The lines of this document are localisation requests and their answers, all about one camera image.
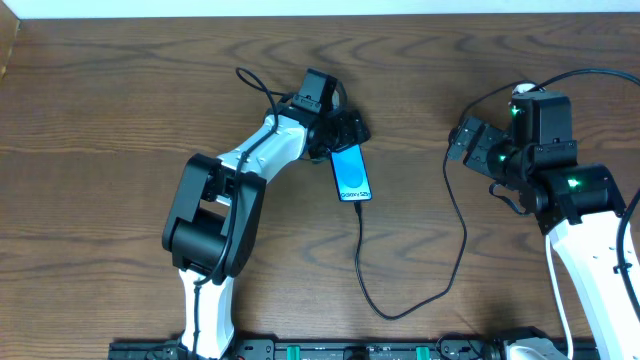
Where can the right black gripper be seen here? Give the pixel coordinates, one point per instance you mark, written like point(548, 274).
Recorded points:
point(473, 142)

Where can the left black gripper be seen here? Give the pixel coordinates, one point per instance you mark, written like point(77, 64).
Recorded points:
point(351, 128)

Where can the blue Galaxy smartphone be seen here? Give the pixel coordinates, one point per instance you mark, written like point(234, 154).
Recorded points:
point(350, 175)

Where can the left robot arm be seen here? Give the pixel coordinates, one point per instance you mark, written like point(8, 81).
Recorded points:
point(212, 224)

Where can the white power strip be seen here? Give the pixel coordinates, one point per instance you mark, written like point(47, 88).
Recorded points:
point(522, 88)

